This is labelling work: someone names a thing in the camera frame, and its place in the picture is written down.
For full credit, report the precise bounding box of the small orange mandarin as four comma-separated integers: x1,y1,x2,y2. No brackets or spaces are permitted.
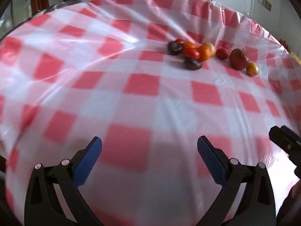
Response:
197,45,212,62

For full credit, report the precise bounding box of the small yellow striped melon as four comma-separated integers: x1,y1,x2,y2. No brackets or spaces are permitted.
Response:
203,42,216,57

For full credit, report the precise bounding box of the dark red wrinkled apple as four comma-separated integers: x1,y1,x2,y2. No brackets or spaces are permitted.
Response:
229,48,249,70

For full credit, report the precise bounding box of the yellow striped pepino melon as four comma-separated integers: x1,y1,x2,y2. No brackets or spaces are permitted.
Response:
246,62,259,76

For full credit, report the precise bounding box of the red cherry tomato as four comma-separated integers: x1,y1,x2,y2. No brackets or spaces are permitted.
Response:
183,47,200,59

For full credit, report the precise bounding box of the red white checkered tablecloth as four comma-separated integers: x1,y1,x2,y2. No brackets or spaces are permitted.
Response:
1,0,300,225

